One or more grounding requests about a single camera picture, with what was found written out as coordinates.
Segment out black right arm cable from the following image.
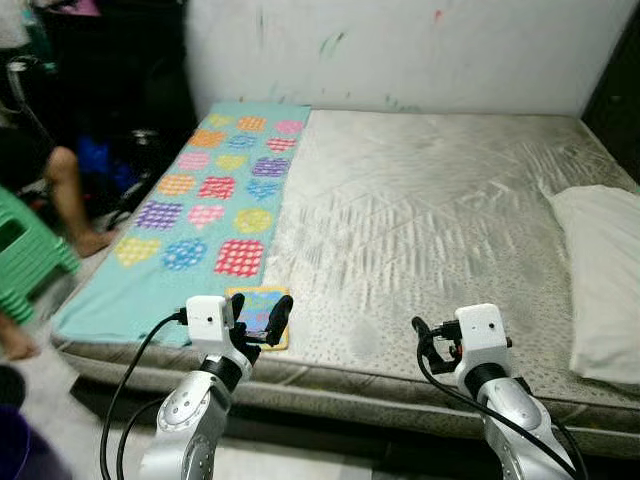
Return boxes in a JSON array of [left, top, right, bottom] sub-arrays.
[[414, 330, 587, 480]]

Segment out yellow-edged blue children's book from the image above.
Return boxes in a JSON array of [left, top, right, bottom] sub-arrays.
[[225, 285, 293, 352]]

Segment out black standing fan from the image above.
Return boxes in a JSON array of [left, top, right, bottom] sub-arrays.
[[0, 365, 26, 409]]

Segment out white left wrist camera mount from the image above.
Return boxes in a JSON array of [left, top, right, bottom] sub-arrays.
[[186, 295, 234, 353]]

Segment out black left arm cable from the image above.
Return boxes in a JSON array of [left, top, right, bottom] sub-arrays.
[[98, 310, 191, 480]]

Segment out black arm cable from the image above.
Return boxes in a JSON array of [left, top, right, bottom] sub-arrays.
[[98, 310, 191, 480], [414, 330, 587, 480]]

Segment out black bed frame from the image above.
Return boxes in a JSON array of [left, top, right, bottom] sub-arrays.
[[70, 375, 640, 480]]

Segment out turquoise blanket with colourful shapes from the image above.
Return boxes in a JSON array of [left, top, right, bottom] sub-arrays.
[[50, 102, 313, 347]]

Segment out stacked green plastic stools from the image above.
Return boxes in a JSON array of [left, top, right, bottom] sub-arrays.
[[0, 185, 81, 323]]

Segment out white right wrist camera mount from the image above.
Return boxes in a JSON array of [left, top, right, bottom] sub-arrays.
[[455, 303, 510, 366]]

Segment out seated person in black shorts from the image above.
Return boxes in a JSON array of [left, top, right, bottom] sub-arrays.
[[0, 145, 113, 361]]

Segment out grey quilted spotted mattress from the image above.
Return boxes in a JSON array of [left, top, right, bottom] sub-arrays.
[[50, 108, 640, 456]]

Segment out dark wardrobe with small knobs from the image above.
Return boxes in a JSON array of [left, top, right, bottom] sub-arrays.
[[580, 18, 640, 179]]

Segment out white pillow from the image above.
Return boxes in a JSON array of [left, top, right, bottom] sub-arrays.
[[545, 185, 640, 387]]

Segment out blue bag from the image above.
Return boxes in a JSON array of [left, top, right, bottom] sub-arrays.
[[78, 138, 137, 191]]

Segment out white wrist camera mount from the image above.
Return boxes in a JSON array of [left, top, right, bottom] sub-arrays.
[[455, 303, 510, 366], [186, 295, 234, 353]]

